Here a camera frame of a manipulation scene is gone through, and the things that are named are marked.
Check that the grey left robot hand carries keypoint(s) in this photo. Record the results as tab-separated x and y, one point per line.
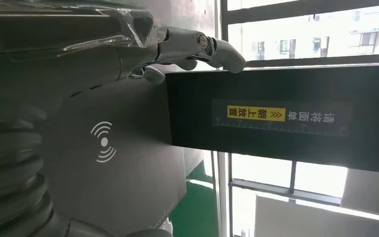
78	49

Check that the black scanner column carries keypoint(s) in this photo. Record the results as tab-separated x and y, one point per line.
274	88

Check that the black yellow column label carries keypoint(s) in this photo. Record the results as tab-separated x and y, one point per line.
274	114

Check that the black scanner base plate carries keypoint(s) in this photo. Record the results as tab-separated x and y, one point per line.
127	183

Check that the dark window frame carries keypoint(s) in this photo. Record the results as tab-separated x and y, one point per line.
307	13

